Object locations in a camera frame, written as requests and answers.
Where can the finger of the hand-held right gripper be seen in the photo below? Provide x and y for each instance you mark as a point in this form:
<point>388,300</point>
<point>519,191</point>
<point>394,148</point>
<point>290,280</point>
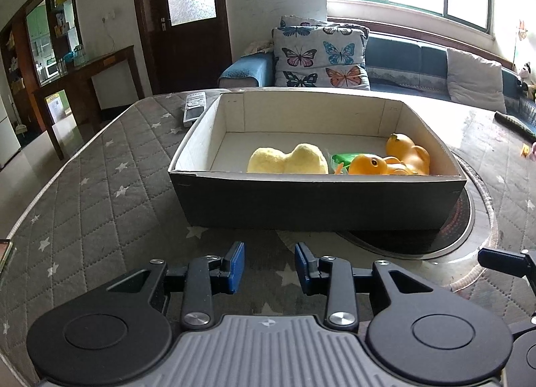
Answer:
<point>502,260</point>

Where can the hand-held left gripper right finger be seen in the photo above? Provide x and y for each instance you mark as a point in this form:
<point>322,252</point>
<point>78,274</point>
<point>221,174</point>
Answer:
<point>303,268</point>

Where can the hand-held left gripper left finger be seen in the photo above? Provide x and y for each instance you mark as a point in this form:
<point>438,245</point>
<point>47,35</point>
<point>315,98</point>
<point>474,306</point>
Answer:
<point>236,265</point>

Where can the grey cardboard box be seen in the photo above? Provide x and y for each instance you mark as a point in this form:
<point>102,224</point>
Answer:
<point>318,203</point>

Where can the yellow plush toy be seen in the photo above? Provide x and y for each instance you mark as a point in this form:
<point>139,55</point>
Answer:
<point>289,160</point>

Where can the green toy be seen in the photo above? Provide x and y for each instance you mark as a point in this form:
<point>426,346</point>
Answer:
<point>342,159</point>

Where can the orange rubber toy animal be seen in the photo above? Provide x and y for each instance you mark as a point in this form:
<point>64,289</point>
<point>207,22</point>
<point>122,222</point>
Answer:
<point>412,152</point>
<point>368,165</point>

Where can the pink toy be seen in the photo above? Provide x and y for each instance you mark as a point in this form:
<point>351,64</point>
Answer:
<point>532,150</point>

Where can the black remote control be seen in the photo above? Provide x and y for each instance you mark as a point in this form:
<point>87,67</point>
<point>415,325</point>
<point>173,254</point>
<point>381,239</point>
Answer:
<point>517,124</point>

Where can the grey quilted star mat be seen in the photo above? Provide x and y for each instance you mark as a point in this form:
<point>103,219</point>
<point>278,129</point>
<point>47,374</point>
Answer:
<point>104,186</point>

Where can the silver remote control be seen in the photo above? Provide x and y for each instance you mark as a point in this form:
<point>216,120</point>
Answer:
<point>194,108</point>

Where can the black and white plush toy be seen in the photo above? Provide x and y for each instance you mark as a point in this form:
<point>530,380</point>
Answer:
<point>526,79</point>

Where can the white cushion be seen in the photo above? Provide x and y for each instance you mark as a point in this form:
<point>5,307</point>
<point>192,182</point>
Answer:
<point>475,75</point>

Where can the butterfly print pillow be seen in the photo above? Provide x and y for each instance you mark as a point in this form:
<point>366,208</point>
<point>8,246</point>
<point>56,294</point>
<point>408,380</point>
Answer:
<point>320,58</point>
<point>322,23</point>

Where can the blue sofa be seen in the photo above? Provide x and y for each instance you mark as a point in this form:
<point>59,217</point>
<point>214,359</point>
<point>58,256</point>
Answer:
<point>402,64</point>

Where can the smartphone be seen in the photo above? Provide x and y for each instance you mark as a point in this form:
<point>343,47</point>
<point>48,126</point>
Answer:
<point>5,254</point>

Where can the wooden sideboard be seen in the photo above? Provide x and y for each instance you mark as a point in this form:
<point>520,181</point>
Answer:
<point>88,85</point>

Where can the dark wooden door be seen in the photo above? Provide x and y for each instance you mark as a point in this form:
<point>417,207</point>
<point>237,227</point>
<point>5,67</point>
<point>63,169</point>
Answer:
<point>184,18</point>

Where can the glass jar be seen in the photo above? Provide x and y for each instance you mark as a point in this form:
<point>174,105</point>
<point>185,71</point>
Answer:
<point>79,55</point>

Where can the white refrigerator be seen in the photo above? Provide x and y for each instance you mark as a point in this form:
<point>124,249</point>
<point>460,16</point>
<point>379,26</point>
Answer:
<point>8,136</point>

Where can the white microwave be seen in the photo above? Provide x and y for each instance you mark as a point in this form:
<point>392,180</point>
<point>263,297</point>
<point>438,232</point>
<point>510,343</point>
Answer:
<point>51,71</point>

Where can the wooden display cabinet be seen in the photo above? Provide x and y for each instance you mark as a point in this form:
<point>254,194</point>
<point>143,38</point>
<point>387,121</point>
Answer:
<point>37,44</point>

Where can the wall socket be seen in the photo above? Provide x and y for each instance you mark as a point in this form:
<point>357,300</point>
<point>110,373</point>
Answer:
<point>108,16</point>

